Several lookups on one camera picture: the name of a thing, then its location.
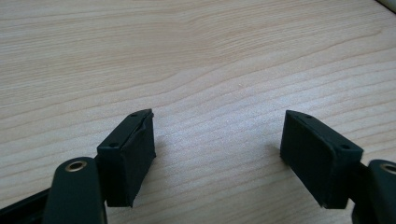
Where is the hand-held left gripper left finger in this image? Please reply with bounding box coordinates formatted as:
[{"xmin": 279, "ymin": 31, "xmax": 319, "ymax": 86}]
[{"xmin": 96, "ymin": 108, "xmax": 157, "ymax": 208}]

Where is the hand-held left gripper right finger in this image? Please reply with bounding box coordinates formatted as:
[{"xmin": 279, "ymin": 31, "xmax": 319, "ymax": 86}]
[{"xmin": 279, "ymin": 109, "xmax": 364, "ymax": 210}]

